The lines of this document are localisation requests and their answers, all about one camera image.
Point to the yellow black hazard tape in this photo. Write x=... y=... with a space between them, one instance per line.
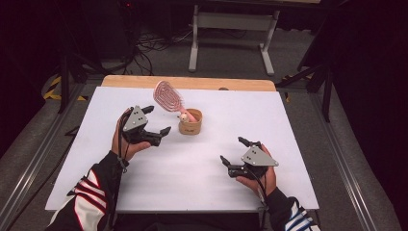
x=53 y=91

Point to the white board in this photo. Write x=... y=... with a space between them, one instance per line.
x=192 y=160

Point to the pink hairbrush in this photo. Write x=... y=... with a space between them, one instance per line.
x=167 y=96

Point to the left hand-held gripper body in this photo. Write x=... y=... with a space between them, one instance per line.
x=136 y=120

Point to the grey metal stand frame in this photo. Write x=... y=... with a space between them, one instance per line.
x=235 y=21

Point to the wooden table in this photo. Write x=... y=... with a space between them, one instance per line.
x=224 y=84

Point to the person's right hand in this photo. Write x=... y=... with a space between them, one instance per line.
x=264 y=184

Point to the person's left hand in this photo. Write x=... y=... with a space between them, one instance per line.
x=134 y=149

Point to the tan cup with small figure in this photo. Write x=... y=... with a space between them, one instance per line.
x=191 y=126

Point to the black metal stand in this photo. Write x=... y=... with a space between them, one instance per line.
x=326 y=96
x=65 y=83

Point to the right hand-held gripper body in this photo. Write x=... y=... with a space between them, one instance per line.
x=258 y=158

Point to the aluminium floor rail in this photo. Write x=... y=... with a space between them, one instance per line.
x=346 y=166
x=29 y=173

